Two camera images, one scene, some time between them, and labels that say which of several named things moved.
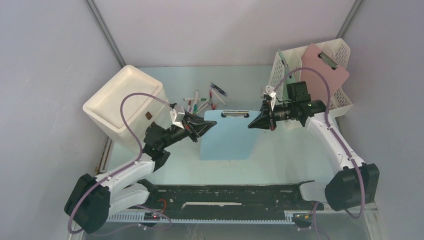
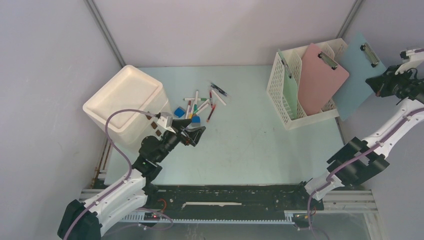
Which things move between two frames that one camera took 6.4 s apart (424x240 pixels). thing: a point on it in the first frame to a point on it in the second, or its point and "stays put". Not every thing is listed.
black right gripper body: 283,113 to 397,83
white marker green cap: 191,99 stays put
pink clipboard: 334,74 stays put
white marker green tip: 196,110 stays put
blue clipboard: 231,138 to 361,63
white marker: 218,97 stays put
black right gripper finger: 267,108 to 379,85
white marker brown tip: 202,109 stays put
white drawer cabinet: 139,112 stays put
